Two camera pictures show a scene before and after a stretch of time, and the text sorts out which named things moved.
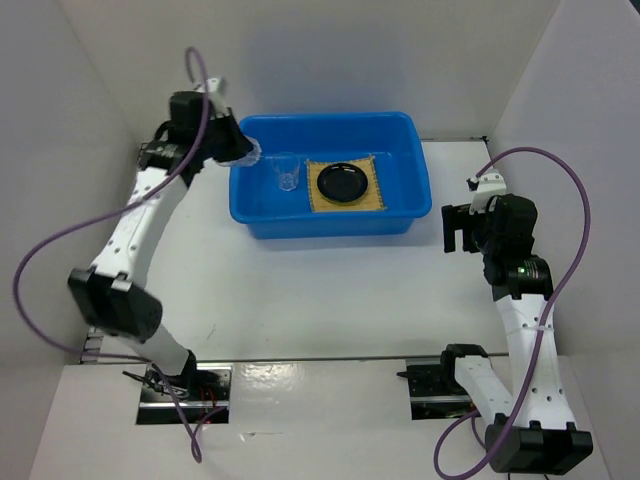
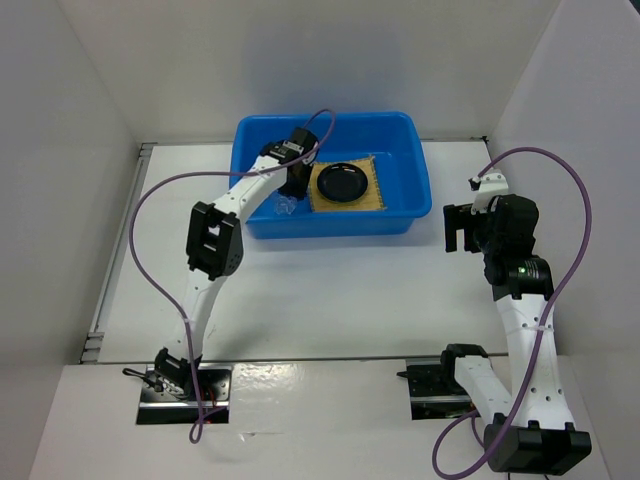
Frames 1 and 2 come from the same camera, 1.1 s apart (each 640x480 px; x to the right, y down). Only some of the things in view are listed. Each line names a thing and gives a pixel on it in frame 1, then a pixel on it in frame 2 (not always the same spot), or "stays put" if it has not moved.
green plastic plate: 344,203 stays put
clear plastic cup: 248,159 → 285,205
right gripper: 456,217 stays put
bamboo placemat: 372,199 stays put
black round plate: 342,182 stays put
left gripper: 239,144 → 299,191
